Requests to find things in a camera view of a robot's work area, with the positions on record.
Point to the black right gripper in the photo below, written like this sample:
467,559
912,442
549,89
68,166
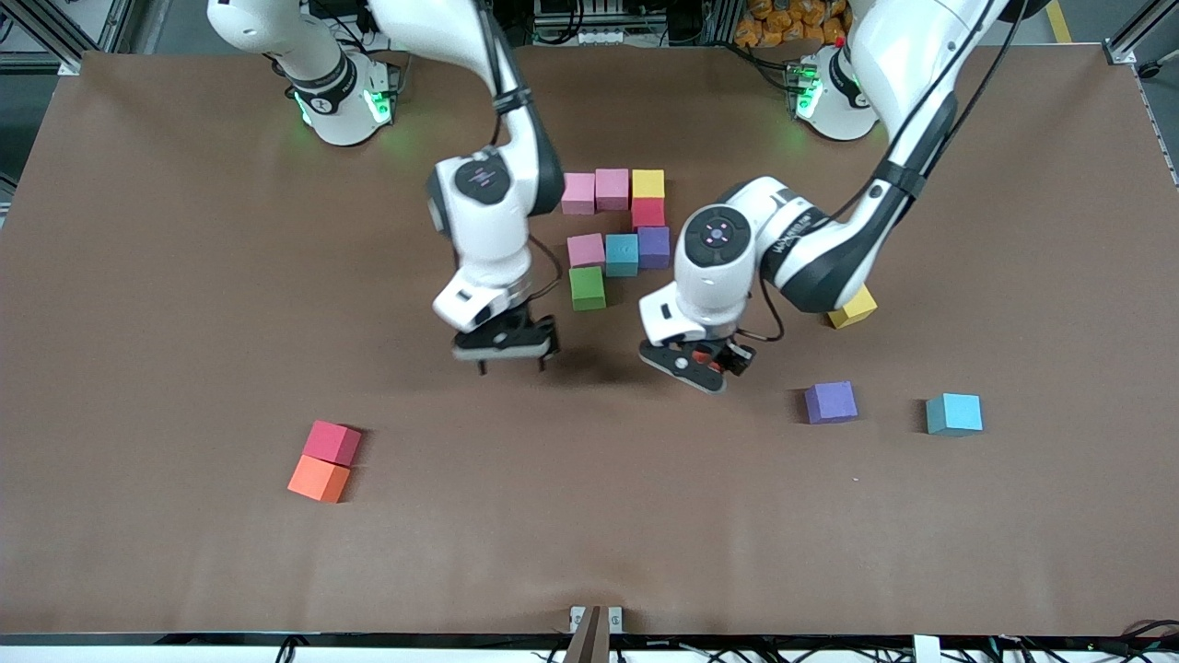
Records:
521,321

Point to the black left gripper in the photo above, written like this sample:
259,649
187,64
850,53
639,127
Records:
734,354

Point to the orange foam cube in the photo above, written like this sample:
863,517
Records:
319,480
701,355

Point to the purple foam cube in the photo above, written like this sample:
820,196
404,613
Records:
654,247
831,403

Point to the green foam cube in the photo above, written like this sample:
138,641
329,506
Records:
588,288

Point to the pink foam cube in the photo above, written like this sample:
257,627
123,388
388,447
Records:
586,250
578,193
612,189

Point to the light blue foam cube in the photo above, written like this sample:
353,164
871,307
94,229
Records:
954,414
622,255

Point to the red foam cube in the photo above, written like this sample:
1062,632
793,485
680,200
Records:
648,215
332,443

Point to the yellow foam cube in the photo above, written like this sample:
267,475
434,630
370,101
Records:
857,315
648,184

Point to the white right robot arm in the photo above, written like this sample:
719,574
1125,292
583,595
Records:
488,239

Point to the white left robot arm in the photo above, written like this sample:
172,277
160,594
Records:
709,285

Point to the brown table cover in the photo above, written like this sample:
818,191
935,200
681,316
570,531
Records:
553,516

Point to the bag of orange fruit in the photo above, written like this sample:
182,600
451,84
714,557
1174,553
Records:
783,23

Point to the white power strip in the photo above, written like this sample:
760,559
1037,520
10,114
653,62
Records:
599,37
401,28

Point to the small white box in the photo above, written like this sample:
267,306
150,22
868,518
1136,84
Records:
927,650

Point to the small metal bracket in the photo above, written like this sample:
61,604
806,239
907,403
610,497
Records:
615,619

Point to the brown camera post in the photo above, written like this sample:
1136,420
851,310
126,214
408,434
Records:
589,645

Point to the aluminium frame profile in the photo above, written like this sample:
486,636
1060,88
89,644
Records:
110,23
1126,51

